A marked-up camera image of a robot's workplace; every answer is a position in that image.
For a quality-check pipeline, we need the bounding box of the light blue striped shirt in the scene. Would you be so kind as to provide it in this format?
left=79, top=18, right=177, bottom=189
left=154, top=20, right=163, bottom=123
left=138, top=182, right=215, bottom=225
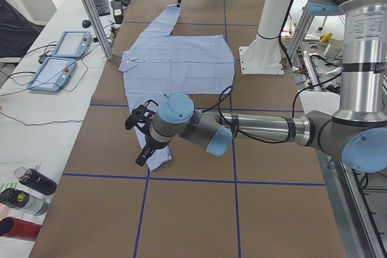
left=119, top=5, right=235, bottom=170

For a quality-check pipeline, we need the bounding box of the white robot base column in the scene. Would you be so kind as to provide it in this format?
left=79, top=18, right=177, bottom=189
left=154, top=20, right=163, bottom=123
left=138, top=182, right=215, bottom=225
left=239, top=0, right=291, bottom=75

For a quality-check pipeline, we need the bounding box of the black keyboard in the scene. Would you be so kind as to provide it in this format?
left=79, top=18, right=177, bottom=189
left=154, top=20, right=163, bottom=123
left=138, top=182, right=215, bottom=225
left=93, top=0, right=111, bottom=16

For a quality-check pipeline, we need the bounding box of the black computer mouse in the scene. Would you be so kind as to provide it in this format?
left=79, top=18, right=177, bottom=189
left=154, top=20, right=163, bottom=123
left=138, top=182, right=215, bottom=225
left=82, top=19, right=91, bottom=28

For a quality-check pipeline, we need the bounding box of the black water bottle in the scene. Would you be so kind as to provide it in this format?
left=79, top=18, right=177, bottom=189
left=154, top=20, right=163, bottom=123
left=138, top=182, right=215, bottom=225
left=14, top=167, right=57, bottom=196

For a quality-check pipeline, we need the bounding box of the upper blue teach pendant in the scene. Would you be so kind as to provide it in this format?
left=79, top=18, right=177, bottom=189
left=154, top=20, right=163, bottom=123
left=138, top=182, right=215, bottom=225
left=52, top=31, right=92, bottom=59

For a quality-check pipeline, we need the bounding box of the blue teach pendant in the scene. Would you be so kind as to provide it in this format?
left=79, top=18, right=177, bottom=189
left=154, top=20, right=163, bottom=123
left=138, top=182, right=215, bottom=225
left=27, top=57, right=76, bottom=92
left=52, top=31, right=92, bottom=59

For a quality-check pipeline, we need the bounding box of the lower blue teach pendant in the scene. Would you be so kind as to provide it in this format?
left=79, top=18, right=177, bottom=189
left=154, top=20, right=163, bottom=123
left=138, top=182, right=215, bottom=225
left=27, top=57, right=76, bottom=92

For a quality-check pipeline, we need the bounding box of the clear bottle green latch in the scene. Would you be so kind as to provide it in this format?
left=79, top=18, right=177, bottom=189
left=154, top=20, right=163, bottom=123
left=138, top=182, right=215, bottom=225
left=1, top=188, right=48, bottom=216

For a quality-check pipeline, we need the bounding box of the red water bottle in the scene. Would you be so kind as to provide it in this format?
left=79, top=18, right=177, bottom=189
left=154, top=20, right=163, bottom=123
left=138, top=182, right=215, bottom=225
left=1, top=217, right=41, bottom=242

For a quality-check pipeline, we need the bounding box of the white square container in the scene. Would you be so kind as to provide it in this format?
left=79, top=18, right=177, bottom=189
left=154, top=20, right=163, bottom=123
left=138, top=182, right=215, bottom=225
left=324, top=39, right=344, bottom=59

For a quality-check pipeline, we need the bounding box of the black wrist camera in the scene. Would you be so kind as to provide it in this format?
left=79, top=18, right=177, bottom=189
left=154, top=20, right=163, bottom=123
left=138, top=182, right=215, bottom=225
left=125, top=99, right=158, bottom=135

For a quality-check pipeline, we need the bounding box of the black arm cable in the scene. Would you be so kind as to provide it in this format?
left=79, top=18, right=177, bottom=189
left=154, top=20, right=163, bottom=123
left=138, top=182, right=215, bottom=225
left=199, top=85, right=235, bottom=120

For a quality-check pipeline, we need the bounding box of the aluminium frame post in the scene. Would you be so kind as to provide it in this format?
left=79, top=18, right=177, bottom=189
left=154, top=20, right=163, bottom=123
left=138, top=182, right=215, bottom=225
left=81, top=0, right=113, bottom=60

